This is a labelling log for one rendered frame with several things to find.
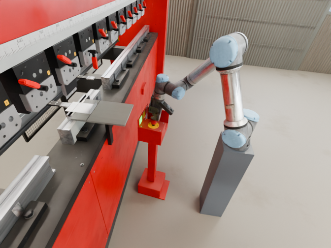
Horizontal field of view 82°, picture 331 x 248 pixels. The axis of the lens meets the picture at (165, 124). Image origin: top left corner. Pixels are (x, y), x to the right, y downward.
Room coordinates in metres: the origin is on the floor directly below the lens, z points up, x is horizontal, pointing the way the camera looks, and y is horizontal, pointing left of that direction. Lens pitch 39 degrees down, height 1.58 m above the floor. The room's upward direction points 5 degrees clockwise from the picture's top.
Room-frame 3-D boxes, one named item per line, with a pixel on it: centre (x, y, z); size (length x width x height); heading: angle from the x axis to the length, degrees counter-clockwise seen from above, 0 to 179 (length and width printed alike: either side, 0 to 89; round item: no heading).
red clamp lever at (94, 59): (0.94, 0.39, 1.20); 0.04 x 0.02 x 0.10; 88
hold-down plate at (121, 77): (1.39, 0.38, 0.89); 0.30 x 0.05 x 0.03; 178
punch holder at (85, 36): (0.96, 0.46, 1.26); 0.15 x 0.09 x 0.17; 178
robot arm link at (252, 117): (0.88, -0.45, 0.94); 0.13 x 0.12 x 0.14; 146
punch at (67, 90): (0.79, 0.47, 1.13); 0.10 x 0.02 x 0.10; 178
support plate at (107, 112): (0.78, 0.32, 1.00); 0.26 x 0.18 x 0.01; 88
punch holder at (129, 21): (1.76, 0.42, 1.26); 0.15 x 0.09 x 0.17; 178
